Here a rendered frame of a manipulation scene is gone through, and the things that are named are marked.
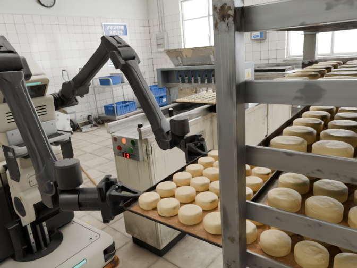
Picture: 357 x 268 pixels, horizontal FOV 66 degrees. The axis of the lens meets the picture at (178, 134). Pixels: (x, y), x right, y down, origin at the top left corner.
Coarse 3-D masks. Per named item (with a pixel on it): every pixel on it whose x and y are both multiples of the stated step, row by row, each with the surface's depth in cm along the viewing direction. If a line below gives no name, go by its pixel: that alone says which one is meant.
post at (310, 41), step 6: (306, 36) 68; (312, 36) 67; (318, 36) 69; (306, 42) 68; (312, 42) 68; (306, 48) 69; (312, 48) 68; (306, 54) 69; (312, 54) 68; (300, 108) 74
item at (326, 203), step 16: (288, 176) 49; (304, 176) 49; (272, 192) 44; (288, 192) 44; (304, 192) 47; (320, 192) 44; (336, 192) 43; (352, 192) 46; (288, 208) 42; (304, 208) 43; (320, 208) 39; (336, 208) 39; (352, 208) 38; (352, 224) 37
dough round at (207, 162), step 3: (201, 159) 83; (204, 159) 83; (207, 159) 83; (210, 159) 82; (213, 159) 82; (198, 162) 82; (201, 162) 81; (204, 162) 80; (207, 162) 80; (210, 162) 81; (213, 162) 81; (204, 165) 80; (207, 165) 80; (210, 165) 81; (204, 168) 81
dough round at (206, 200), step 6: (204, 192) 64; (210, 192) 63; (198, 198) 61; (204, 198) 61; (210, 198) 61; (216, 198) 61; (198, 204) 61; (204, 204) 60; (210, 204) 60; (216, 204) 61
